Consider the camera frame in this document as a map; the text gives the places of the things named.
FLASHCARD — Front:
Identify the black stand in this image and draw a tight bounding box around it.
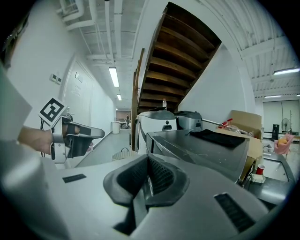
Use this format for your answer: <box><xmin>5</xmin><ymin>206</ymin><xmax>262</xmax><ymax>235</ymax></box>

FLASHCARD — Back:
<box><xmin>271</xmin><ymin>124</ymin><xmax>281</xmax><ymax>142</ymax></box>

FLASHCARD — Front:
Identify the wooden staircase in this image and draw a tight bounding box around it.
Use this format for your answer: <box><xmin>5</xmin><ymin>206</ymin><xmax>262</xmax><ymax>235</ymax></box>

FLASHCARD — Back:
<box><xmin>131</xmin><ymin>1</ymin><xmax>222</xmax><ymax>150</ymax></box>

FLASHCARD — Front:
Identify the woven laundry basket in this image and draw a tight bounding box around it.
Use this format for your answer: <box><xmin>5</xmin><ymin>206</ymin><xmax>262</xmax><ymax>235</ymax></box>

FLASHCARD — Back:
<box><xmin>112</xmin><ymin>150</ymin><xmax>141</xmax><ymax>162</ymax></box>

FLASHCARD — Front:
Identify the person's left forearm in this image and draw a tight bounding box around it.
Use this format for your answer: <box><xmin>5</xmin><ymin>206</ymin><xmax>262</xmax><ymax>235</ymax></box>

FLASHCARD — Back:
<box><xmin>17</xmin><ymin>126</ymin><xmax>53</xmax><ymax>156</ymax></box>

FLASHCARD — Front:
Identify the black washing machine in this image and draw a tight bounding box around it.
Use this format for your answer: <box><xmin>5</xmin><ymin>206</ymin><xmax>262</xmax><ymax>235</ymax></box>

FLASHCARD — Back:
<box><xmin>145</xmin><ymin>128</ymin><xmax>250</xmax><ymax>183</ymax></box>

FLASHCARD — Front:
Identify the grey metal appliance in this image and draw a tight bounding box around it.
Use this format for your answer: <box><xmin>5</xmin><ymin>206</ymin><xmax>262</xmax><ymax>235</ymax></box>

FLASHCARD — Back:
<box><xmin>174</xmin><ymin>111</ymin><xmax>203</xmax><ymax>132</ymax></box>

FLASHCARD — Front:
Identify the white soap dish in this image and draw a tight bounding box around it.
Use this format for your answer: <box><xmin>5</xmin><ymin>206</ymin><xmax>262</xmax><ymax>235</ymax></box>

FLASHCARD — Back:
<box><xmin>250</xmin><ymin>173</ymin><xmax>267</xmax><ymax>184</ymax></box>

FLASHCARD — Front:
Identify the metal rod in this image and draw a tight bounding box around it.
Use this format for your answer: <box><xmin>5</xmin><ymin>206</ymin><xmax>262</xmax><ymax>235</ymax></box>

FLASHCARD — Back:
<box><xmin>201</xmin><ymin>118</ymin><xmax>223</xmax><ymax>127</ymax></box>

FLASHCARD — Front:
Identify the large cardboard box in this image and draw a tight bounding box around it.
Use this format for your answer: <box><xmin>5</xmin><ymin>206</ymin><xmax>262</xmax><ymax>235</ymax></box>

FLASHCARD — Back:
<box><xmin>215</xmin><ymin>109</ymin><xmax>263</xmax><ymax>181</ymax></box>

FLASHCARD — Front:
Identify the black marble sink counter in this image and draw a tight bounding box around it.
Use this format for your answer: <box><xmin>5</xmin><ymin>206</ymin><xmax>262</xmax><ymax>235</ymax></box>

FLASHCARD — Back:
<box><xmin>243</xmin><ymin>152</ymin><xmax>296</xmax><ymax>207</ymax></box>

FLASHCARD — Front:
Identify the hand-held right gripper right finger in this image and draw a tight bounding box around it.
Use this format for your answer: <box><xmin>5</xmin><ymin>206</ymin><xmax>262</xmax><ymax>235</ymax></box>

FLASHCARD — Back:
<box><xmin>145</xmin><ymin>154</ymin><xmax>190</xmax><ymax>208</ymax></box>

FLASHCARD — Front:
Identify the white sink basin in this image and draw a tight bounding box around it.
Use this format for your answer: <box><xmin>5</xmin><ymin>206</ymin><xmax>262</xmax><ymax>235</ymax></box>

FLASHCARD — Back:
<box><xmin>262</xmin><ymin>159</ymin><xmax>289</xmax><ymax>182</ymax></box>

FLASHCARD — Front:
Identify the floor fan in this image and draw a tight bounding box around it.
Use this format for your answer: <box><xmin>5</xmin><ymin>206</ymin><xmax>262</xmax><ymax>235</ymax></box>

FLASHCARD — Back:
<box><xmin>280</xmin><ymin>118</ymin><xmax>291</xmax><ymax>134</ymax></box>

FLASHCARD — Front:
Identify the white and black appliance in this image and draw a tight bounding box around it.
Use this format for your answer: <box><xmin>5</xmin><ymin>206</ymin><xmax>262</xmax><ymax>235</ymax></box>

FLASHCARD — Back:
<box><xmin>135</xmin><ymin>109</ymin><xmax>178</xmax><ymax>155</ymax></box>

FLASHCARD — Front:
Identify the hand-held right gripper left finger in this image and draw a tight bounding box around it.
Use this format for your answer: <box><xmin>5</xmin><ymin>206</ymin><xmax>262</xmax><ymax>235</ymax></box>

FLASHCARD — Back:
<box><xmin>103</xmin><ymin>153</ymin><xmax>150</xmax><ymax>207</ymax></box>

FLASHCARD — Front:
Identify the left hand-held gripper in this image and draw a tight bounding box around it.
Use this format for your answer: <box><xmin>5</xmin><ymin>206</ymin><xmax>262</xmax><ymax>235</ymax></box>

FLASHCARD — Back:
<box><xmin>37</xmin><ymin>97</ymin><xmax>105</xmax><ymax>164</ymax></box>

